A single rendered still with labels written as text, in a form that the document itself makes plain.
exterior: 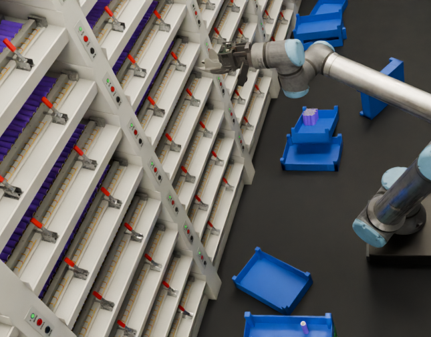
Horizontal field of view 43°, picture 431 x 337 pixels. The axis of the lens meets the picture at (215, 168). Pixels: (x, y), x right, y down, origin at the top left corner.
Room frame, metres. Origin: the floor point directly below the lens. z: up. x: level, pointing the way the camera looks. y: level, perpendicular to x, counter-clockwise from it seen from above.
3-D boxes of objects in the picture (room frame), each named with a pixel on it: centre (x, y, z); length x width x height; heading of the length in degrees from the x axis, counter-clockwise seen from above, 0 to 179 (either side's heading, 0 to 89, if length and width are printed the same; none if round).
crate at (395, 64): (2.25, -1.02, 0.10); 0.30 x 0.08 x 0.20; 115
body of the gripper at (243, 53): (1.63, -0.22, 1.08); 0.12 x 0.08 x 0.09; 57
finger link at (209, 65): (1.67, -0.12, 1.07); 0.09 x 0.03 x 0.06; 65
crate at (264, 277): (1.41, -0.04, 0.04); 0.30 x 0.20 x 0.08; 34
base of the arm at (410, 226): (1.39, -0.68, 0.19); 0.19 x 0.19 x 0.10
